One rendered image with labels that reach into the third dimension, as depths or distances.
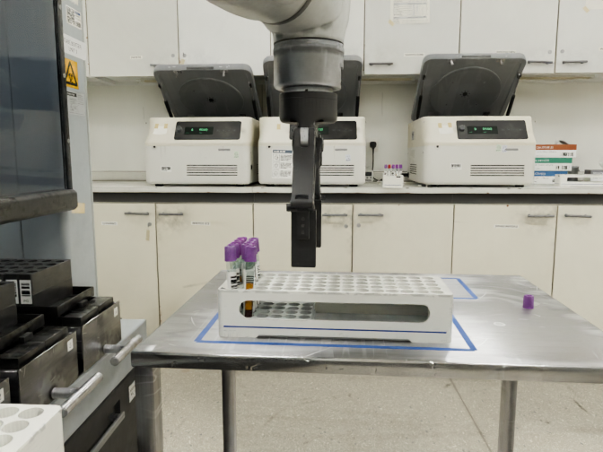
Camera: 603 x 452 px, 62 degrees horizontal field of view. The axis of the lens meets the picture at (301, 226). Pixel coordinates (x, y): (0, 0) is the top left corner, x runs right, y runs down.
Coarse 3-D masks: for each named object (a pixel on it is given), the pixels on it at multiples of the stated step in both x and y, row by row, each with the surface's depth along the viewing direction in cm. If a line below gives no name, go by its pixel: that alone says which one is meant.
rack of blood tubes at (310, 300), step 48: (240, 288) 65; (288, 288) 66; (336, 288) 65; (384, 288) 65; (432, 288) 66; (240, 336) 65; (288, 336) 65; (336, 336) 64; (384, 336) 63; (432, 336) 63
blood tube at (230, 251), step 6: (228, 246) 66; (234, 246) 65; (228, 252) 65; (234, 252) 65; (228, 258) 65; (234, 258) 65; (228, 264) 65; (234, 264) 65; (228, 270) 65; (234, 270) 65; (228, 276) 65; (234, 276) 65; (228, 282) 65; (234, 282) 65; (228, 288) 65; (234, 288) 65
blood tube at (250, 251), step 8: (248, 248) 64; (256, 248) 65; (248, 256) 65; (256, 256) 65; (248, 264) 65; (248, 272) 65; (248, 280) 65; (248, 288) 65; (248, 304) 65; (248, 312) 65
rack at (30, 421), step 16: (0, 416) 37; (16, 416) 36; (32, 416) 38; (48, 416) 36; (0, 432) 34; (16, 432) 34; (32, 432) 34; (48, 432) 36; (0, 448) 32; (16, 448) 32; (32, 448) 34; (48, 448) 36; (64, 448) 38
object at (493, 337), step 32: (480, 288) 89; (512, 288) 89; (192, 320) 72; (480, 320) 72; (512, 320) 72; (544, 320) 72; (576, 320) 72; (160, 352) 60; (192, 352) 60; (224, 352) 60; (256, 352) 60; (288, 352) 60; (320, 352) 60; (352, 352) 60; (384, 352) 60; (416, 352) 60; (448, 352) 60; (480, 352) 60; (512, 352) 60; (544, 352) 60; (576, 352) 60; (160, 384) 63; (224, 384) 105; (512, 384) 100; (160, 416) 63; (224, 416) 106; (512, 416) 101; (160, 448) 63; (224, 448) 107; (512, 448) 102
